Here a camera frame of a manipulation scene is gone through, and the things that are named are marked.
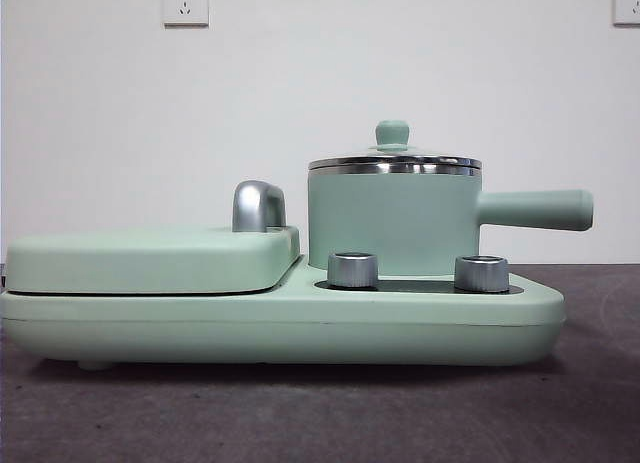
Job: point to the glass lid with mint knob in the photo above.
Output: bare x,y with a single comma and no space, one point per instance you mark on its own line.
392,133

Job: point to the silver control knob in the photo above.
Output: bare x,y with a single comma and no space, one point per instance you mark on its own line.
351,270
481,274

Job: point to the mint green steel-lined pot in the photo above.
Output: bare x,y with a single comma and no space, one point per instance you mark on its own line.
390,218

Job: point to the mint green cooker base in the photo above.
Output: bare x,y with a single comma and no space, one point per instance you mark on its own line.
350,328

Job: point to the mint green hinged griddle cover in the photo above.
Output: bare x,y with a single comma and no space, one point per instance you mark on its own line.
150,258

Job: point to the white wall socket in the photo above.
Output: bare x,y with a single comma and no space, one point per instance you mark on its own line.
185,5
627,5

